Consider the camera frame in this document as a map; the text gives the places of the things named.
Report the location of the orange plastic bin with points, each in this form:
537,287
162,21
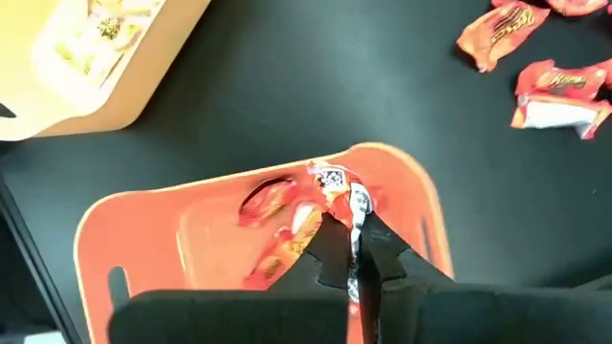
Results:
167,229

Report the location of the black aluminium table frame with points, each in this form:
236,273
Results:
31,248

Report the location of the yellow candy packet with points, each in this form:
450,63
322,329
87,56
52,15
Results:
111,27
72,57

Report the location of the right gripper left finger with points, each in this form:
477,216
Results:
325,258

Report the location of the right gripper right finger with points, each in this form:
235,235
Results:
397,286

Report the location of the pale yellow-orange plastic bin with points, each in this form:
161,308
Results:
143,83

